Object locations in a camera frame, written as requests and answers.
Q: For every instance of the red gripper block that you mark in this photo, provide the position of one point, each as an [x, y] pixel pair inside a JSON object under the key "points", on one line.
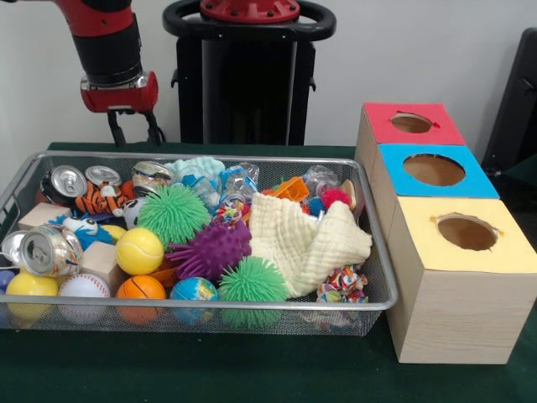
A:
{"points": [[119, 96]]}

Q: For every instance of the tiger striped plush toy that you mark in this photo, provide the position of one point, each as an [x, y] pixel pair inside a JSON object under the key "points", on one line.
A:
{"points": [[101, 200]]}

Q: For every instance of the green spiky ball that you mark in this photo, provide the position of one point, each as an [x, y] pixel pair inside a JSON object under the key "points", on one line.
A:
{"points": [[174, 214], [252, 285]]}

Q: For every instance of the cream muslin cloth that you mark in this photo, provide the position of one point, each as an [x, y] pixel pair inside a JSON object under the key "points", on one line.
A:
{"points": [[306, 243]]}

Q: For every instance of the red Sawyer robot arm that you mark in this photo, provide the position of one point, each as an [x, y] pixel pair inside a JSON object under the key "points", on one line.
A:
{"points": [[109, 42]]}

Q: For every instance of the shallow clear mesh bin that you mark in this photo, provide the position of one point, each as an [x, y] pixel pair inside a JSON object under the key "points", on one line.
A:
{"points": [[373, 298]]}

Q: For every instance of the wooden box with three holes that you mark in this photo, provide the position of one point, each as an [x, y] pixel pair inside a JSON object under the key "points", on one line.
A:
{"points": [[457, 294]]}

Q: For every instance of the yellow tennis ball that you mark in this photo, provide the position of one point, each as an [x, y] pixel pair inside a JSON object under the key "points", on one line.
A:
{"points": [[139, 251]]}

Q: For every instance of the purple spiky ball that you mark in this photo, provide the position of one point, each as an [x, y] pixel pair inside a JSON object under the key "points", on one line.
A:
{"points": [[210, 249]]}

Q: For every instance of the orange basketball toy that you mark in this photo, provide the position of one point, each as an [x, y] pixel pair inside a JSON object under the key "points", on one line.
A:
{"points": [[142, 295]]}

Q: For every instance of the white baseball toy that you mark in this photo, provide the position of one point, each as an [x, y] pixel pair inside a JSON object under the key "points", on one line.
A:
{"points": [[86, 294]]}

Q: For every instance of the blue globe ball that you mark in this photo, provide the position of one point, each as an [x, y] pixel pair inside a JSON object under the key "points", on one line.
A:
{"points": [[193, 295]]}

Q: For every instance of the black chair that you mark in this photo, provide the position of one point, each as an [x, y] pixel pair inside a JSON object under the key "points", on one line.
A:
{"points": [[516, 109]]}

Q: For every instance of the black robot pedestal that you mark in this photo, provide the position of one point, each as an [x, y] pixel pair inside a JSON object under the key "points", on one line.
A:
{"points": [[243, 92]]}

